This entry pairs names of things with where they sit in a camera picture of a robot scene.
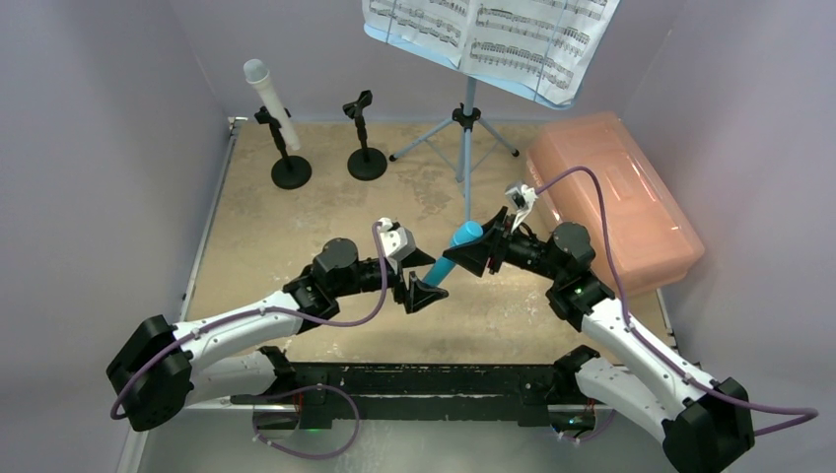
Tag pink plastic storage box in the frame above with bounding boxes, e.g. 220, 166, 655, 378
524, 111, 705, 296

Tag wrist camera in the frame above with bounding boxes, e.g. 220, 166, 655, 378
374, 217, 417, 271
504, 181, 537, 232

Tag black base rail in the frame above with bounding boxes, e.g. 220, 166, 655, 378
231, 363, 607, 433

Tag blue toy microphone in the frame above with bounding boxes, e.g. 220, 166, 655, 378
421, 220, 485, 287

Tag light blue music stand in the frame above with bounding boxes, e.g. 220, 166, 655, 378
362, 0, 622, 224

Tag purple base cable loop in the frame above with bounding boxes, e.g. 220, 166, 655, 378
250, 383, 362, 461

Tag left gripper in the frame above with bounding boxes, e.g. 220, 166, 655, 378
332, 247, 447, 310

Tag aluminium frame rail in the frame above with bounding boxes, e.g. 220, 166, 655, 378
115, 116, 248, 473

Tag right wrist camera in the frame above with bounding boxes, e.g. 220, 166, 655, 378
504, 181, 537, 232

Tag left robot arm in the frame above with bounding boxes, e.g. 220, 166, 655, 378
105, 238, 449, 432

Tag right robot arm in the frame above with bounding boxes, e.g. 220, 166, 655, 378
443, 208, 755, 472

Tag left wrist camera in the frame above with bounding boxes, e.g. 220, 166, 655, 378
374, 217, 417, 271

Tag white toy microphone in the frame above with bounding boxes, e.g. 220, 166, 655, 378
243, 58, 301, 151

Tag black mic stand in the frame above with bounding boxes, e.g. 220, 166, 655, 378
342, 90, 387, 181
254, 105, 312, 190

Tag sheet music pages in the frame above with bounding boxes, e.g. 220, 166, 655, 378
363, 0, 622, 105

